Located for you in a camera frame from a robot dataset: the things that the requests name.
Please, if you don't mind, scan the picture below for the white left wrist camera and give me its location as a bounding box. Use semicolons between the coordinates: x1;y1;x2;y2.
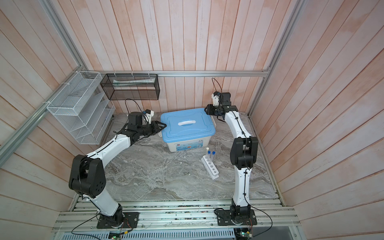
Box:
143;109;155;118

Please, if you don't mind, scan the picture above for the aluminium frame rail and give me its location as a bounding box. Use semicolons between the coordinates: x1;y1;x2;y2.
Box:
1;66;85;167
97;70;270;77

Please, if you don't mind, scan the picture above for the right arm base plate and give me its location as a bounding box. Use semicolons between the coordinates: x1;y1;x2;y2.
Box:
214;208;258;226

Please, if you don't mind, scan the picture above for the white wire mesh shelf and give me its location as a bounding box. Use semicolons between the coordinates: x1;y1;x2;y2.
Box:
47;71;116;145

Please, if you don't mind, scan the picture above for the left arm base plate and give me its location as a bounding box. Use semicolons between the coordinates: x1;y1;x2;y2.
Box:
97;212;140;229

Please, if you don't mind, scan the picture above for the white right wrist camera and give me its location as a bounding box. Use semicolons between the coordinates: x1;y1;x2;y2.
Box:
212;92;221;106

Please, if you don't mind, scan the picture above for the aluminium frame rail left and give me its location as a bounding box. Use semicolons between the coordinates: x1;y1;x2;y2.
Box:
1;66;85;167

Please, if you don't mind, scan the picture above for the blue plastic bin lid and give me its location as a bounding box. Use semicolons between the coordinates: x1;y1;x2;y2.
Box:
161;108;216;143

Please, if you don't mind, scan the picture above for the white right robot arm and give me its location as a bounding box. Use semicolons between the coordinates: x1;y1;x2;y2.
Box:
205;91;259;226

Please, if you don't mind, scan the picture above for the aluminium frame rail back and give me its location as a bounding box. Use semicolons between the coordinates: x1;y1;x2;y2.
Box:
97;70;270;77

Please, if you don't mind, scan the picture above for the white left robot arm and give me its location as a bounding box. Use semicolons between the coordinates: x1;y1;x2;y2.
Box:
69;110;167;228

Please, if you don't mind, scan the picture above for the white test tube rack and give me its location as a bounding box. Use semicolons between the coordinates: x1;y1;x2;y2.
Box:
201;156;219;180

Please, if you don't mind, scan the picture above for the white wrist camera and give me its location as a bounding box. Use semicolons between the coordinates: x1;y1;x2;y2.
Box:
212;92;221;106
143;109;155;118

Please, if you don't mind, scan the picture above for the black wire mesh basket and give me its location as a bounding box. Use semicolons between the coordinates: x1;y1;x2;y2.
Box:
101;73;160;101

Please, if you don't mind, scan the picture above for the white plastic storage bin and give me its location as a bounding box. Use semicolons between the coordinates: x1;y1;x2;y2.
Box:
167;136;211;152

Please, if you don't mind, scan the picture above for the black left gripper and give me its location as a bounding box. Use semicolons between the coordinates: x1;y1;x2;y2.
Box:
137;120;167;136

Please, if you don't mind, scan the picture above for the test tube blue cap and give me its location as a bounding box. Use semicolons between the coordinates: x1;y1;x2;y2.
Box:
210;151;216;163
207;151;212;162

